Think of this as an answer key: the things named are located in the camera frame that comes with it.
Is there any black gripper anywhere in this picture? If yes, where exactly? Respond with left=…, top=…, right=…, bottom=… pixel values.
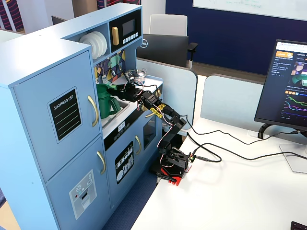
left=110, top=82, right=146, bottom=102

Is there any steel toy pot with lid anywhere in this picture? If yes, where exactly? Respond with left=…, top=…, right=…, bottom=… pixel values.
left=132, top=69, right=147, bottom=82

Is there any green toy pitcher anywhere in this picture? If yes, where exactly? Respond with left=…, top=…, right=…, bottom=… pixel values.
left=96, top=92, right=122, bottom=120

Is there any silver toy sink basin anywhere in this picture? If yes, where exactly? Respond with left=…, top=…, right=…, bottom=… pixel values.
left=100, top=101, right=130, bottom=129

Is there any pale blue rounded desk divider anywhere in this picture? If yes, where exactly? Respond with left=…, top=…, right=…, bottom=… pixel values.
left=136, top=58, right=199, bottom=135

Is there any black Dell monitor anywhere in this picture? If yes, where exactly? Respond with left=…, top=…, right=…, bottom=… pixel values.
left=136, top=33, right=189, bottom=68

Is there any black toy microwave door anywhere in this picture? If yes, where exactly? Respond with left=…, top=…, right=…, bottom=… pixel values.
left=109, top=9, right=142, bottom=52

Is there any light blue toy kitchen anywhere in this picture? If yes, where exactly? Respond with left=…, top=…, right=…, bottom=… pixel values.
left=0, top=2, right=164, bottom=230

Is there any white office chair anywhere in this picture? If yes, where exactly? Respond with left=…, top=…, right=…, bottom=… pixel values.
left=149, top=14, right=199, bottom=69

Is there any black background monitor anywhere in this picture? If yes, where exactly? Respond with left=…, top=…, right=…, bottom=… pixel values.
left=51, top=15, right=67, bottom=26

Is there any red table clamp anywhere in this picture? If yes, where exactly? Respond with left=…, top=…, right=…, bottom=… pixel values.
left=156, top=167, right=184, bottom=187

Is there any whiteboard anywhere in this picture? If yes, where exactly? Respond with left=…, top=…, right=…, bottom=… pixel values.
left=192, top=0, right=307, bottom=22

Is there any computer monitor showing graphs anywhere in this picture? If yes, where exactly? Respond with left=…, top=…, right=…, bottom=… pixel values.
left=254, top=39, right=307, bottom=132

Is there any silver monitor stand base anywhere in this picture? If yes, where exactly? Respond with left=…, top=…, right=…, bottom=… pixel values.
left=279, top=143, right=307, bottom=173

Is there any black keyboard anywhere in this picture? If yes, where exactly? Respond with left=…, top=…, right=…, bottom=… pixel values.
left=290, top=221, right=307, bottom=230

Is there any long gold fridge handle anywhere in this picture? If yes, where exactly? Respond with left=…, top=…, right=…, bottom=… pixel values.
left=87, top=95, right=99, bottom=127

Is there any gold dishwasher door handle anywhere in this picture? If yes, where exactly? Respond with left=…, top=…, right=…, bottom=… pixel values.
left=135, top=135, right=142, bottom=156

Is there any short gold fridge handle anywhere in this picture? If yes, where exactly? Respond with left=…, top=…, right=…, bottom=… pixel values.
left=96, top=150, right=106, bottom=175

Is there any black camera cable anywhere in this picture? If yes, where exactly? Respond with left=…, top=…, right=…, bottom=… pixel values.
left=184, top=115, right=302, bottom=145

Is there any black power cable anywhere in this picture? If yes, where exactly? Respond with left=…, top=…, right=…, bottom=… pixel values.
left=186, top=132, right=307, bottom=164

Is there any black curved monitor mount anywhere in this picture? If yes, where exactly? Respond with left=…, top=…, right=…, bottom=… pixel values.
left=258, top=123, right=272, bottom=139

